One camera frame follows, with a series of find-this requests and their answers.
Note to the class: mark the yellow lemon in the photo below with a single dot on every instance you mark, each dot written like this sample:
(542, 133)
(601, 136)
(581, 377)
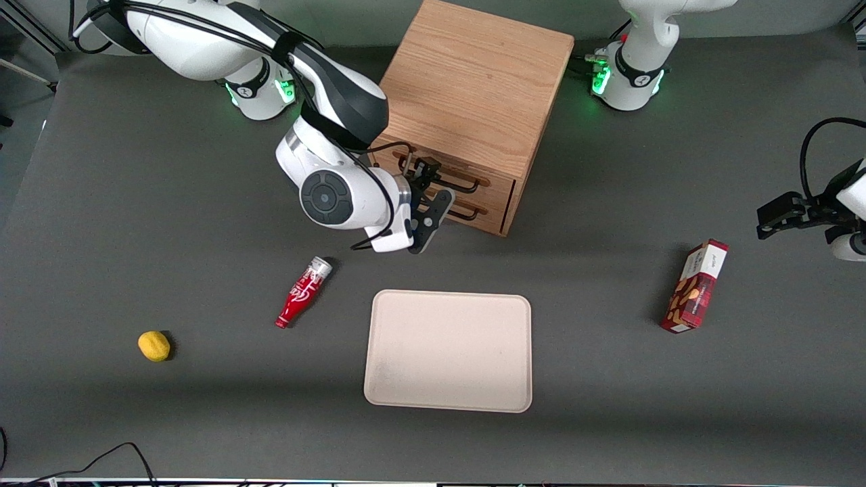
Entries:
(153, 345)

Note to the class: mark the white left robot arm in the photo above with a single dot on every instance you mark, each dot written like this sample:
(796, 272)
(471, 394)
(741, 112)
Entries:
(639, 40)

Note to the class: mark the red cookie box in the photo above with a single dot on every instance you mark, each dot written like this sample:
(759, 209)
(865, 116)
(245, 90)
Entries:
(697, 291)

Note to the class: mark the oak wooden drawer cabinet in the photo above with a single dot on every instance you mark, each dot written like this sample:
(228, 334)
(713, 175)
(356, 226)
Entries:
(473, 74)

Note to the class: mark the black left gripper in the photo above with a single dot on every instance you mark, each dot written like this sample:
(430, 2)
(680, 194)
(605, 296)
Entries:
(823, 206)

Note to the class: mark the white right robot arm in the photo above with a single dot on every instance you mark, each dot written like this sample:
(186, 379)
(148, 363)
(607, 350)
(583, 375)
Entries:
(203, 40)

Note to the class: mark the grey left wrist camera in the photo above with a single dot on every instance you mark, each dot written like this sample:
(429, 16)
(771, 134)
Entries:
(850, 247)

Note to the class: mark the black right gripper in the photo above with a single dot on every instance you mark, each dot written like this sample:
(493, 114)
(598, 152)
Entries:
(419, 178)

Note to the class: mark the red cola bottle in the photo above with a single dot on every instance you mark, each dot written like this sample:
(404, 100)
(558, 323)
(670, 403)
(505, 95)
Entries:
(301, 294)

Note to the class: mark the thin light rod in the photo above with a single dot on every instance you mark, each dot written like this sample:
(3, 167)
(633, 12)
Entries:
(27, 72)

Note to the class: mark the beige plastic tray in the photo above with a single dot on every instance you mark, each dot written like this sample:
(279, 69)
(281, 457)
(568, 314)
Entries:
(446, 352)

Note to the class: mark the aluminium frame profile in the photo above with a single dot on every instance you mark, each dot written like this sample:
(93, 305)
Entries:
(40, 34)
(859, 26)

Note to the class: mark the wooden drawer with oak front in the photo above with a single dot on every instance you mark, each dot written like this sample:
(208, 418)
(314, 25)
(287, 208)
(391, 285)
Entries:
(497, 220)
(500, 193)

